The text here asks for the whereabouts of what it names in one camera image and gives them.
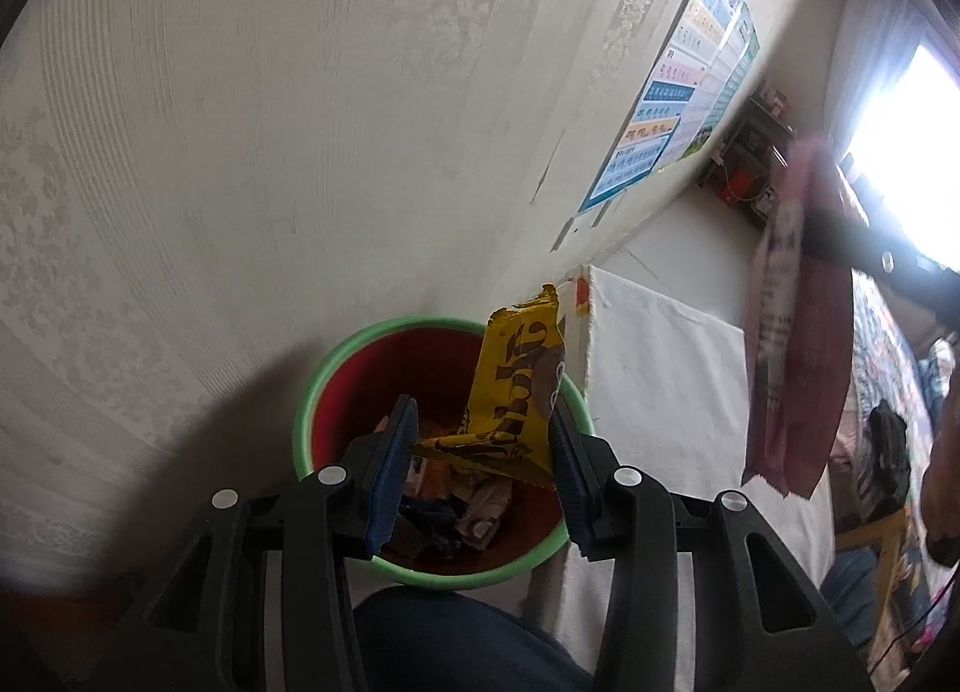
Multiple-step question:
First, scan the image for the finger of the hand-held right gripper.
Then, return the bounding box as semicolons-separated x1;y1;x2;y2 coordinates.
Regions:
801;207;960;327

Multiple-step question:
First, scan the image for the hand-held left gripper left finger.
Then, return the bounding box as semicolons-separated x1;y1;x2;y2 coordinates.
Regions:
112;394;421;692

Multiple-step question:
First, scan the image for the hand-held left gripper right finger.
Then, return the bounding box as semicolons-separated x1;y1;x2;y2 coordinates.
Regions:
546;396;871;692

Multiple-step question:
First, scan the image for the dark blue snack wrapper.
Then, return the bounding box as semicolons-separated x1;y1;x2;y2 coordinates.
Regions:
397;501;466;558

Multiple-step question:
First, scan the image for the red bin with green rim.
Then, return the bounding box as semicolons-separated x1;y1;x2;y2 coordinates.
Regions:
292;317;597;592

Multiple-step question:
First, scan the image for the yellow brown candy wrapper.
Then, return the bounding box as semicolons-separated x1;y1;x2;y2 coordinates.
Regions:
409;285;569;487

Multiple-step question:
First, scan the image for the pink snack bag with portrait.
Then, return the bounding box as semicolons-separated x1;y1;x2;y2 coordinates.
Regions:
741;133;856;500

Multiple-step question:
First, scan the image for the person's right forearm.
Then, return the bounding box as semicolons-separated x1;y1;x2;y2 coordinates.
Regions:
921;429;960;558

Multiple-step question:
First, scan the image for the orange snack bag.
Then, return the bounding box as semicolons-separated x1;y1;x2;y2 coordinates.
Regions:
416;422;467;506

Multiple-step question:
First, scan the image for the blue plaid quilt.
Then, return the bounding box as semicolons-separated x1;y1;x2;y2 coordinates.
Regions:
851;272;960;513

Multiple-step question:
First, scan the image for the bright window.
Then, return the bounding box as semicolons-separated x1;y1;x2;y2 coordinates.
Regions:
840;40;960;266

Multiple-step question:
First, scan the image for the white towel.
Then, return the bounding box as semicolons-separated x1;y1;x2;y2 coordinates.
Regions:
559;263;837;670

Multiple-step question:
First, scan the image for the person's left leg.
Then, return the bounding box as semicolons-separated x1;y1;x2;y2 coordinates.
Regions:
352;583;601;692

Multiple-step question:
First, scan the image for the person's leg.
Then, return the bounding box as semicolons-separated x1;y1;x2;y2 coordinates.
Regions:
352;583;601;692
821;549;880;652

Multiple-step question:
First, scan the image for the dark shelf unit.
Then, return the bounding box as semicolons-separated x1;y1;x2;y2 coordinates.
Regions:
697;92;796;217

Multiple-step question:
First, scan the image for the black clothing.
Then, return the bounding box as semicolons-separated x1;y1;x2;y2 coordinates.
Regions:
862;399;914;513

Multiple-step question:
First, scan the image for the light curtain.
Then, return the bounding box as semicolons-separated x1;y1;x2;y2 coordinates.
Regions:
825;0;931;161

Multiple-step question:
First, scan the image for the wooden chair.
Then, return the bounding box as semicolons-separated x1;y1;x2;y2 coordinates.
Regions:
832;512;931;663

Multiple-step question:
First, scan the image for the person's right leg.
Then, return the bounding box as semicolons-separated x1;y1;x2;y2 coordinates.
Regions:
821;549;880;652

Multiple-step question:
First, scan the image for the white chart wall poster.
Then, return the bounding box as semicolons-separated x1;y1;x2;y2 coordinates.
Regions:
652;6;762;172

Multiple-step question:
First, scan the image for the colourful letter wall poster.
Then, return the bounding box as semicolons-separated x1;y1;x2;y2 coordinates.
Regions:
576;0;751;215

